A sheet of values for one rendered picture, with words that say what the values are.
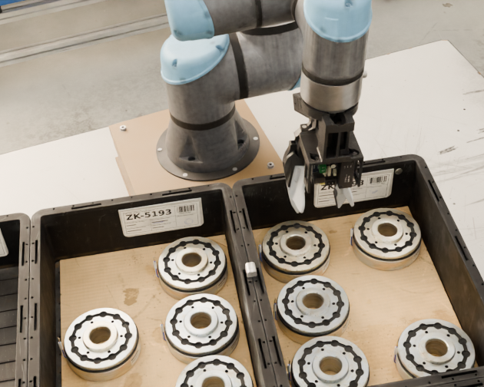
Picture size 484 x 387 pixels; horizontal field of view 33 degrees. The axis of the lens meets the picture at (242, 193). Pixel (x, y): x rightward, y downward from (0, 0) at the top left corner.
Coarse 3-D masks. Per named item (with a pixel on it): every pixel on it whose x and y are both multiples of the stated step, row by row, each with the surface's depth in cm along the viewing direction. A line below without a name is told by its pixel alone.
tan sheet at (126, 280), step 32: (96, 256) 128; (128, 256) 128; (64, 288) 124; (96, 288) 124; (128, 288) 124; (160, 288) 123; (224, 288) 123; (64, 320) 120; (160, 320) 119; (160, 352) 115; (64, 384) 112; (96, 384) 112; (128, 384) 112; (160, 384) 112; (256, 384) 111
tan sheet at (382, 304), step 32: (320, 224) 131; (352, 256) 126; (352, 288) 122; (384, 288) 121; (416, 288) 121; (352, 320) 118; (384, 320) 117; (416, 320) 117; (448, 320) 117; (288, 352) 114; (384, 352) 113
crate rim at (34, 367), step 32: (160, 192) 124; (192, 192) 123; (224, 192) 123; (32, 224) 120; (32, 256) 115; (32, 288) 111; (32, 320) 108; (256, 320) 106; (32, 352) 104; (32, 384) 101
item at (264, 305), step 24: (240, 192) 123; (432, 192) 121; (240, 216) 119; (456, 240) 116; (264, 288) 110; (480, 288) 108; (264, 312) 107; (288, 384) 99; (384, 384) 99; (408, 384) 98; (432, 384) 98
